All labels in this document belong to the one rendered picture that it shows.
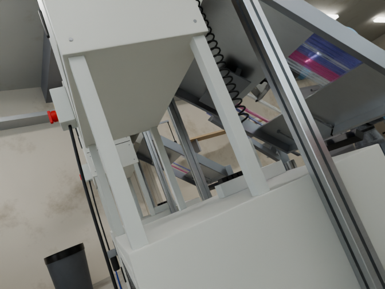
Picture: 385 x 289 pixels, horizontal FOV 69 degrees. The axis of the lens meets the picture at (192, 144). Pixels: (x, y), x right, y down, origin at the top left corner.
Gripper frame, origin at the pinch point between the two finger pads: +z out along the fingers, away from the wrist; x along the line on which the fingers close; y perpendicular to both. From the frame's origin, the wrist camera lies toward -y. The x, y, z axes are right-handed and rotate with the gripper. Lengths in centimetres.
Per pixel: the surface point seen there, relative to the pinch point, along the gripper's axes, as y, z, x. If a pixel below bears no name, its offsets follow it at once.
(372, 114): -30.6, -1.4, 30.1
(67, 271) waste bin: 25, 138, -262
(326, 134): -30.7, -0.9, 7.7
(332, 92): -14.8, -0.6, 27.4
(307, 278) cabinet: -16, 65, 49
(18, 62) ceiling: 233, -22, -266
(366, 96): -23.6, -2.3, 33.4
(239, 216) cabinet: 2, 63, 49
